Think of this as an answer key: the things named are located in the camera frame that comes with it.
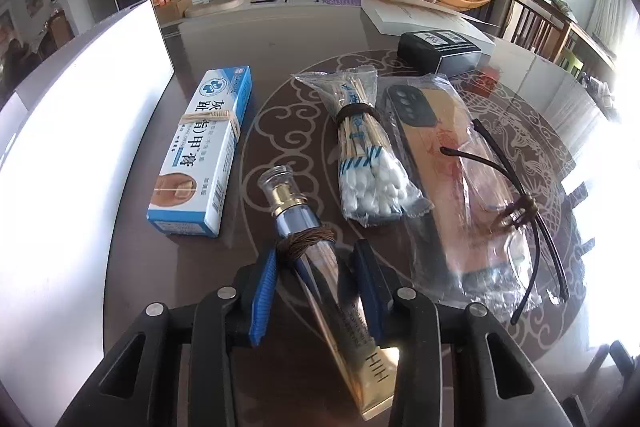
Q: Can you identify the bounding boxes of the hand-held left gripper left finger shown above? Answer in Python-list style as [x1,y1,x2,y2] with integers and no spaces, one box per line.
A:
[57,251,278,427]

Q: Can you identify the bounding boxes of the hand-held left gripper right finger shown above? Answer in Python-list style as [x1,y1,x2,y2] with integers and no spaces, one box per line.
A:
[354,239,566,427]

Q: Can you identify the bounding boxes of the gold tube with clear cap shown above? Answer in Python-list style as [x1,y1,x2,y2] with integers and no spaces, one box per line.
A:
[256,165,401,422]

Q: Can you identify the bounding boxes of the bag of cotton swabs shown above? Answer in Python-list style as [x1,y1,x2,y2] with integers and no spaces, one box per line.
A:
[292,66,435,228]

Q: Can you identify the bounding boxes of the bagged phone case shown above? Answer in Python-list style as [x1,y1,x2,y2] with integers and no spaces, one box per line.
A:
[375,73,543,313]

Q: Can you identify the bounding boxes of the blue white ointment box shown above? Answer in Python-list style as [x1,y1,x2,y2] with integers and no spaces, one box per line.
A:
[146,65,253,238]

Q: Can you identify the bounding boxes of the black glasses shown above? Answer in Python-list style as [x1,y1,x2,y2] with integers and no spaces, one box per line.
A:
[440,118,571,327]

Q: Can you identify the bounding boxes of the white cardboard box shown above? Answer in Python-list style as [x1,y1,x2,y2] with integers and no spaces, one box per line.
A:
[0,0,176,427]

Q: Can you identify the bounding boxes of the black rectangular box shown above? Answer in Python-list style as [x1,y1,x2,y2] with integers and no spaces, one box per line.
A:
[396,29,485,76]

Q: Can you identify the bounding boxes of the white flat box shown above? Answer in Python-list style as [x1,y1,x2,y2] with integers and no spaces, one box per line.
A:
[361,0,497,58]

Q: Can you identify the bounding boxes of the round wooden board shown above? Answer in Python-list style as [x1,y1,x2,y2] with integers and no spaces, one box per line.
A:
[184,0,243,18]

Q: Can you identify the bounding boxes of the brown cardboard carton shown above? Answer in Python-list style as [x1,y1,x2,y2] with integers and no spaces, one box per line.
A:
[152,0,193,25]

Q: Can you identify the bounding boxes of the pile of assorted clutter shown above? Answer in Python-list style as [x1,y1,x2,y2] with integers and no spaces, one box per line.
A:
[580,74,626,118]

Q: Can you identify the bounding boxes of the dark wooden chair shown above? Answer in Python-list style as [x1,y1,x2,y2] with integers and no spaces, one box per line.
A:
[500,0,571,65]

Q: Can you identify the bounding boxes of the white curtain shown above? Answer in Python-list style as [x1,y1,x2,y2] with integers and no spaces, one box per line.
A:
[585,0,640,55]

